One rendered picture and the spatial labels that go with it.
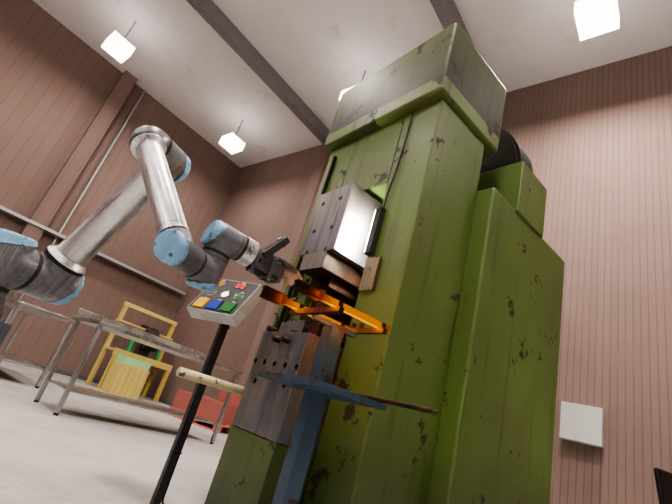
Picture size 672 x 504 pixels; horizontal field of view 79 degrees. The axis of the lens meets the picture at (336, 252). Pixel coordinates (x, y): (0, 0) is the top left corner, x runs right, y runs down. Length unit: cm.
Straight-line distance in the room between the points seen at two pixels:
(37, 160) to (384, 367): 954
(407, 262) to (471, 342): 49
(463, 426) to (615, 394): 364
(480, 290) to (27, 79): 1012
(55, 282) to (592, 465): 502
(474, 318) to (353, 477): 90
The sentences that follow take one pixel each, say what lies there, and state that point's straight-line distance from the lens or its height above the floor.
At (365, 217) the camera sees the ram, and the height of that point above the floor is 163.
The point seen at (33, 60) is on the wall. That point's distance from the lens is 1118.
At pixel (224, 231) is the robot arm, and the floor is 103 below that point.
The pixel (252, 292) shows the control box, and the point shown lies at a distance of 236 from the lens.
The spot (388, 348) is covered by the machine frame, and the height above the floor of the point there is 93.
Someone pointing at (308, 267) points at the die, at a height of 128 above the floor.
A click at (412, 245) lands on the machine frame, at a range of 188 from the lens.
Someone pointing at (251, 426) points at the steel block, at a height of 49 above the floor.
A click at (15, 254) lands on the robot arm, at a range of 165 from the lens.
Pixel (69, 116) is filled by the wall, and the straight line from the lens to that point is 1099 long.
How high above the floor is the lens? 59
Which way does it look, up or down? 22 degrees up
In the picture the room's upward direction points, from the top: 17 degrees clockwise
